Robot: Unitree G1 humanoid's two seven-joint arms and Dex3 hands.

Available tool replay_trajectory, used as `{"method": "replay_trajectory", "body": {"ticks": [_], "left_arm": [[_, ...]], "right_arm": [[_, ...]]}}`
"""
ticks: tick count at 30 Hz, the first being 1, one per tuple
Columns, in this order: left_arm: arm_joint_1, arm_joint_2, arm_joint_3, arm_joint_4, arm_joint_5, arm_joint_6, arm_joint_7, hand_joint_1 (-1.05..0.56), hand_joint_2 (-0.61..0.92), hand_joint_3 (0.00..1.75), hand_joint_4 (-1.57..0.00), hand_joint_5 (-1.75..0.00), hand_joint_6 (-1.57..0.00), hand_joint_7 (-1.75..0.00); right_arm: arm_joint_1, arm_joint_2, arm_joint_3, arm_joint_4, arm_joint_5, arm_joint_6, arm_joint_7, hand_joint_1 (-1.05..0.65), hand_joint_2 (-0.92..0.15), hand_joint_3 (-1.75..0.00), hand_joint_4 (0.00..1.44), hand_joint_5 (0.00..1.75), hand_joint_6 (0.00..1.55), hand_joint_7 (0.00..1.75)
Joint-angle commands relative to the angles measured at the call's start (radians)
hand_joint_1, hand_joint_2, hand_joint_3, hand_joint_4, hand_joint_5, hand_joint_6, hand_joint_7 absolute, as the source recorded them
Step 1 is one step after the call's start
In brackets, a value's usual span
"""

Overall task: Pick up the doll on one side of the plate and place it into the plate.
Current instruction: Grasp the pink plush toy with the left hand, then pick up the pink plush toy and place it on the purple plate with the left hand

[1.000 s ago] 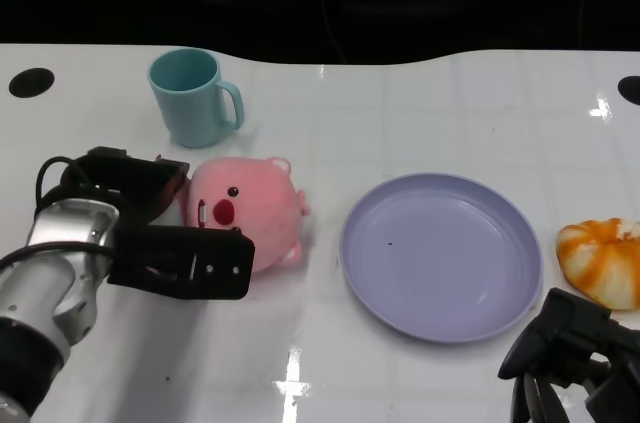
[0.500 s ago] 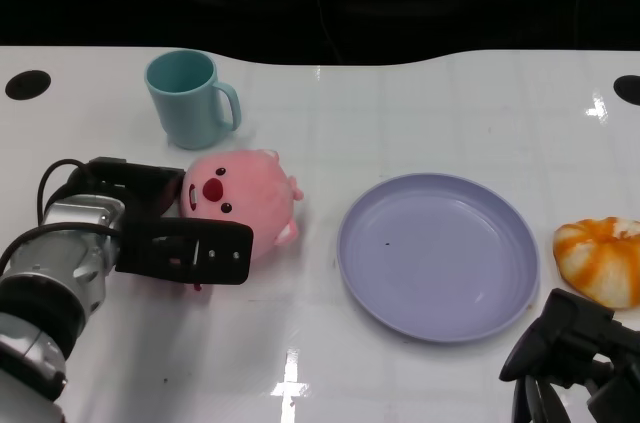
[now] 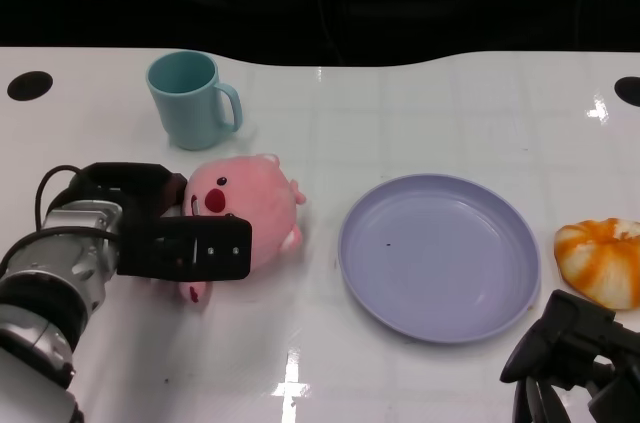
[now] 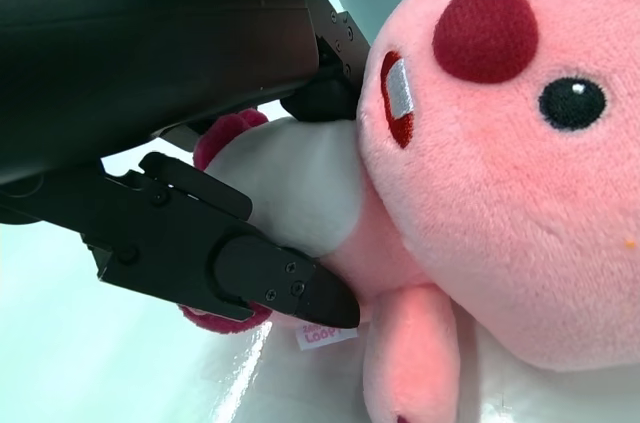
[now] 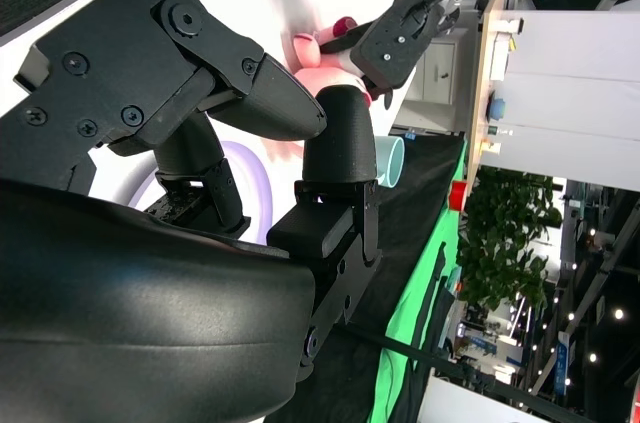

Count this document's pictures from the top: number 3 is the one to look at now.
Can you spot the black round table grommet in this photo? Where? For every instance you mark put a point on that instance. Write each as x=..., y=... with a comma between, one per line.
x=29, y=86
x=629, y=91

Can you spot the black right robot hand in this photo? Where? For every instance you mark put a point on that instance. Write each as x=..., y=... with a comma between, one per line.
x=580, y=338

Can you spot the teal plastic mug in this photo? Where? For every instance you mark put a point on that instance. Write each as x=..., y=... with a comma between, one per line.
x=186, y=113

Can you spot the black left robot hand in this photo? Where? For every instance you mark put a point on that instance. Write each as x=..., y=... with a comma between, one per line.
x=175, y=248

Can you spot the pink plush doll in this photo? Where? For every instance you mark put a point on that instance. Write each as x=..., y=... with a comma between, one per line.
x=265, y=198

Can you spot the orange white toy bread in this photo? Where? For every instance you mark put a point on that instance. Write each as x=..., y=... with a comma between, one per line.
x=600, y=263

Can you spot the purple plastic plate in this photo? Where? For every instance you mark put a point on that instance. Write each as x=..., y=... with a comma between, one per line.
x=440, y=263

